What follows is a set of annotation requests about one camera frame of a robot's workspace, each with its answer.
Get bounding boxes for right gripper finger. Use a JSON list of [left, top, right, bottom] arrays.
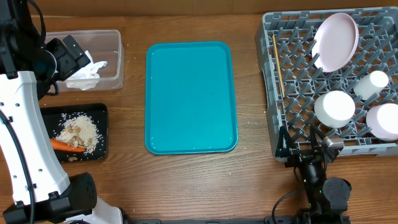
[[310, 124, 326, 146], [275, 126, 293, 154]]

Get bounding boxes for white napkin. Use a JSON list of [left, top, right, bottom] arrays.
[[65, 50, 108, 91]]

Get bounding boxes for white bowl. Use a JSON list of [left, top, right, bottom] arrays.
[[314, 91, 356, 128]]

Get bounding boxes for pink bowl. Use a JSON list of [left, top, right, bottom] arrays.
[[366, 103, 397, 141]]

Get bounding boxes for wooden chopstick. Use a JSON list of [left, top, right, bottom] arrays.
[[272, 35, 285, 98]]

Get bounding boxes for white upturned cup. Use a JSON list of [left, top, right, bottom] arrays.
[[353, 71, 389, 100]]

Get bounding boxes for orange carrot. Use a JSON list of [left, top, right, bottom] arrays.
[[50, 139, 85, 153]]

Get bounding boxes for pink round plate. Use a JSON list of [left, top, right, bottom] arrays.
[[312, 12, 359, 72]]

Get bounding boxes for teal serving tray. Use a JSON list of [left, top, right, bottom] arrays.
[[144, 41, 238, 155]]

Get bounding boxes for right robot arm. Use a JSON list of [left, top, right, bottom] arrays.
[[271, 125, 352, 224]]

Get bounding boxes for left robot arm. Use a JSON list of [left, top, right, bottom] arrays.
[[1, 0, 129, 223]]

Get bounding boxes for grey dishwasher rack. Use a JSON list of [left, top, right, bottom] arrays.
[[255, 7, 397, 156]]

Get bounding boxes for clear plastic bin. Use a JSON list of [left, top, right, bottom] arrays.
[[46, 30, 124, 92]]

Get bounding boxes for black plastic tray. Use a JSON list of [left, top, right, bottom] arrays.
[[41, 103, 108, 159]]

